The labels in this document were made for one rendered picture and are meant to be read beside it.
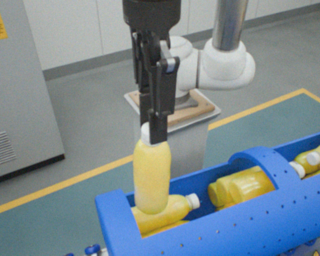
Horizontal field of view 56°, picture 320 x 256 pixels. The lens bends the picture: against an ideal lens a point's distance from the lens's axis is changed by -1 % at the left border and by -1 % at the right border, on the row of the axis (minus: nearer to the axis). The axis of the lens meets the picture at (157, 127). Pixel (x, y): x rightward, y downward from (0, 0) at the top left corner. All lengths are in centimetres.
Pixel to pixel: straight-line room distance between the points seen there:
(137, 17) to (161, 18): 3
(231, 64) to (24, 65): 129
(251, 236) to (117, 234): 30
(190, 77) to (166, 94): 78
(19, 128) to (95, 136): 73
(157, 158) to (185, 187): 40
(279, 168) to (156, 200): 33
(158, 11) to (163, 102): 12
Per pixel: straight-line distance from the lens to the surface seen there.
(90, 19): 343
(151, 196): 60
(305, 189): 82
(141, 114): 52
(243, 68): 119
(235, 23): 107
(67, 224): 218
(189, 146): 137
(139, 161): 54
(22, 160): 243
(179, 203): 80
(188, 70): 118
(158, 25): 39
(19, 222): 230
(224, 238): 71
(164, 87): 41
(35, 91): 211
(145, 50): 42
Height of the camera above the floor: 179
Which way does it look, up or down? 41 degrees down
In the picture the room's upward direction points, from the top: straight up
